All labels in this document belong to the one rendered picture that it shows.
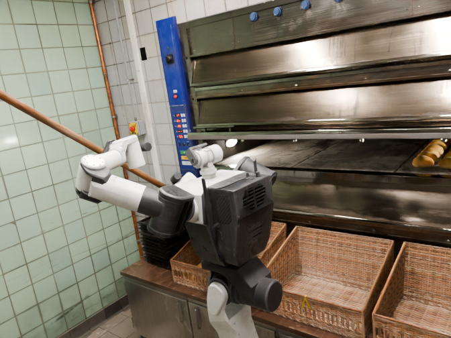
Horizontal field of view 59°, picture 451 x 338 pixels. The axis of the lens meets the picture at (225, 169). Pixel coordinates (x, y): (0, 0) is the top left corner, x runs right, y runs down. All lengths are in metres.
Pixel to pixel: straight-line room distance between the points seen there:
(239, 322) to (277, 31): 1.46
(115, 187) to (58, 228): 1.82
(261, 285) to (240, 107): 1.25
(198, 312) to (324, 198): 0.96
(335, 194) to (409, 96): 0.64
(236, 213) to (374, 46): 1.10
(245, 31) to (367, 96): 0.77
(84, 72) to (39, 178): 0.84
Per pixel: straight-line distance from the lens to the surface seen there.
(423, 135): 1.85
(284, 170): 2.32
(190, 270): 2.36
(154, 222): 1.31
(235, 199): 1.27
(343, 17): 2.09
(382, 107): 2.02
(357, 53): 2.04
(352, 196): 2.21
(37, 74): 3.00
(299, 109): 2.19
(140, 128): 2.99
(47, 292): 3.16
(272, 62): 2.25
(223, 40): 2.46
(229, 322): 1.61
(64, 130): 1.66
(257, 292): 1.47
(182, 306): 2.49
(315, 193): 2.29
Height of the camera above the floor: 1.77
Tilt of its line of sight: 14 degrees down
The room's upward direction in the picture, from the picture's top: 8 degrees counter-clockwise
